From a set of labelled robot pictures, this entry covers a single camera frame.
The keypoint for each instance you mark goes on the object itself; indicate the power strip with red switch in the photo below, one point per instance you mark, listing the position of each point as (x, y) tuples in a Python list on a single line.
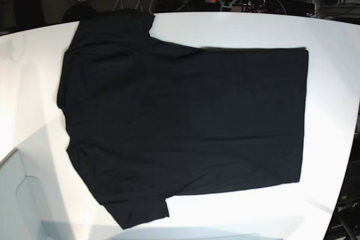
[(231, 3)]

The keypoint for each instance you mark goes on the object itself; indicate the black T-shirt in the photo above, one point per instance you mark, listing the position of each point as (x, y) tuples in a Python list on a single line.
[(149, 119)]

